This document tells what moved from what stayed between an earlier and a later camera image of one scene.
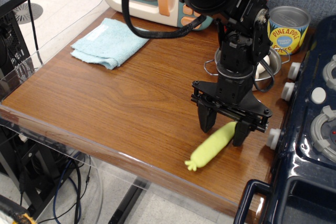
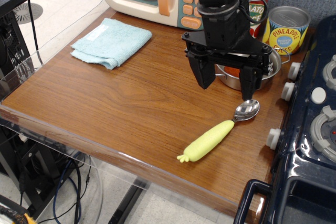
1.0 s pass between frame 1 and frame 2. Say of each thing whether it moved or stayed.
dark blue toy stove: stayed
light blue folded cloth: stayed
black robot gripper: moved
